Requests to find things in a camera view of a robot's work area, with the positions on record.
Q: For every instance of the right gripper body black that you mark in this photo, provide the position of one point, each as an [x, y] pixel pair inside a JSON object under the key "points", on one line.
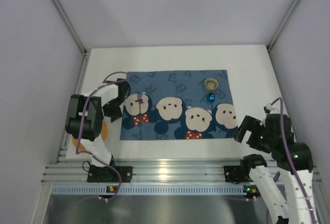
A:
{"points": [[248, 133]]}

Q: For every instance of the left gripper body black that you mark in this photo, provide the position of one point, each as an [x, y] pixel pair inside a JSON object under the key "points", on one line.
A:
{"points": [[113, 109]]}

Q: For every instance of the round woven bamboo plate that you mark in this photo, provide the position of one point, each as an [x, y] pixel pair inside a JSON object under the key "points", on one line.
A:
{"points": [[104, 135]]}

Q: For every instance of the iridescent pink fork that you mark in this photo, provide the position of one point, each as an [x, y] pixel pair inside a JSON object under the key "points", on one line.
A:
{"points": [[140, 101]]}

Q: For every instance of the iridescent blue spoon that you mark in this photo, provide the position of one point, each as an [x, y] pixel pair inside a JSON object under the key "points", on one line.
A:
{"points": [[211, 99]]}

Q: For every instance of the small woven cup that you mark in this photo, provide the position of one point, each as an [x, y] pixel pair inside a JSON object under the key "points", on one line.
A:
{"points": [[211, 85]]}

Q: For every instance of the blue cartoon placemat cloth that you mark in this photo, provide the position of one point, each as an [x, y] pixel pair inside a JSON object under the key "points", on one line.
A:
{"points": [[175, 106]]}

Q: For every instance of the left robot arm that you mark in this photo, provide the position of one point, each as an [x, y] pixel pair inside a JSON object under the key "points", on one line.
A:
{"points": [[85, 119]]}

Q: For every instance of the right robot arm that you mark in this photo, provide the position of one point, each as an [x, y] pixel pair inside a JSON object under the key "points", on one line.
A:
{"points": [[274, 136]]}

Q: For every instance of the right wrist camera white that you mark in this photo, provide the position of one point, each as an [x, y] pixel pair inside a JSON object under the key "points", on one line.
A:
{"points": [[269, 109]]}

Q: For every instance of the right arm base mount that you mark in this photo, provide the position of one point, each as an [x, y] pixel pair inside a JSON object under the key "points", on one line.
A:
{"points": [[235, 175]]}

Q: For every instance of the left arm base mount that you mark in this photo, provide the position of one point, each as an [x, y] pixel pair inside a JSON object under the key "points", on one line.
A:
{"points": [[106, 175]]}

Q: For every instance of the aluminium rail frame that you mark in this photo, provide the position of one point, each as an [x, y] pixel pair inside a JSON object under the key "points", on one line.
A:
{"points": [[152, 171]]}

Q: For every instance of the slotted cable duct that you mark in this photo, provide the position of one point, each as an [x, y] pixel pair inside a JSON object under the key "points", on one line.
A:
{"points": [[144, 190]]}

